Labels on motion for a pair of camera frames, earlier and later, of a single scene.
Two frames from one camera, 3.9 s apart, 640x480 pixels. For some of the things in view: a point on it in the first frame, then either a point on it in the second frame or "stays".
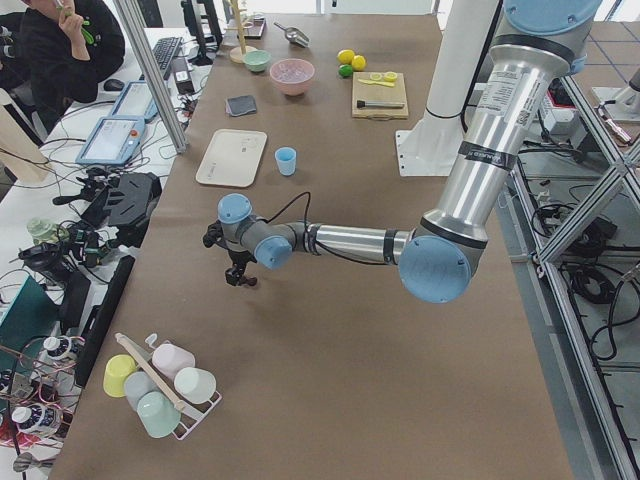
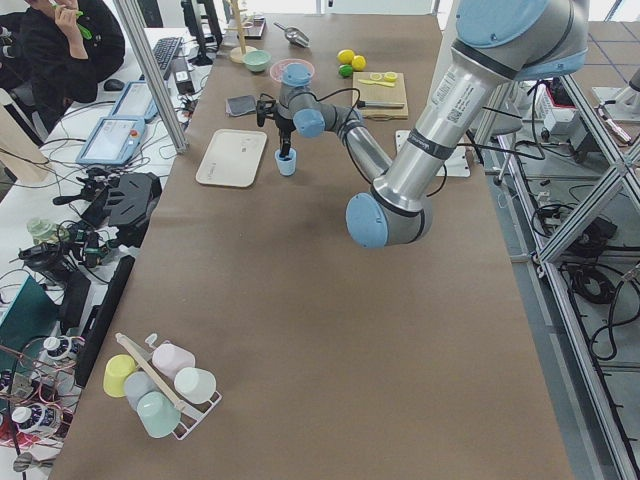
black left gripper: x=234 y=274 -> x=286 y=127
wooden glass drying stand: x=236 y=53 stays
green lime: x=345 y=70 stays
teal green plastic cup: x=158 y=413 stays
